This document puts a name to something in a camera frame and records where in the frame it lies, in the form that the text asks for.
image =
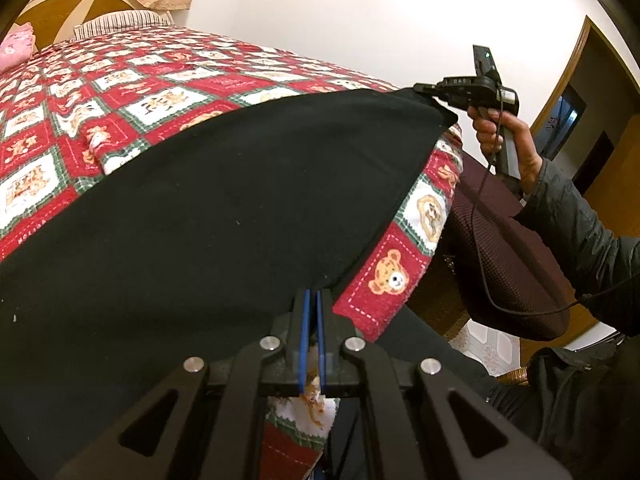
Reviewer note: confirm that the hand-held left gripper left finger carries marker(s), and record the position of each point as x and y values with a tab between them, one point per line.
304	345

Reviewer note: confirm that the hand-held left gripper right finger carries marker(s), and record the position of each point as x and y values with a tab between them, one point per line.
321	345

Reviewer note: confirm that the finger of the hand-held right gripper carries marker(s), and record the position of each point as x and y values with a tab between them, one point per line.
427	88

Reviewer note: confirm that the black pants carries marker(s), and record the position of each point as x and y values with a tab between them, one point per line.
225	220

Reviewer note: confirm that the person's right forearm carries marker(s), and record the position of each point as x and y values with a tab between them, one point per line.
580	240

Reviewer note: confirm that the person's right hand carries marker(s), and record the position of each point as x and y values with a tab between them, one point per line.
525	152

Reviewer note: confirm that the woven wicker furniture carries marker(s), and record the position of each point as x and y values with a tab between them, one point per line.
515	376

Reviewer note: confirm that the person's dark jacket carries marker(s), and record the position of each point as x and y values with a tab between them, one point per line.
590	410

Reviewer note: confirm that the red bear-print quilt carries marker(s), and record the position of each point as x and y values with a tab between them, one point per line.
150	100

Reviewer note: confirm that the striped pillow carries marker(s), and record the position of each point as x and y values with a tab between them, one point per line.
120	22

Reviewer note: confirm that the pink pillow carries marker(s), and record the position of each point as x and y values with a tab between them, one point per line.
15	47

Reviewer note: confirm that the wooden door frame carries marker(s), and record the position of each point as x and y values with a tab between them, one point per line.
575	55

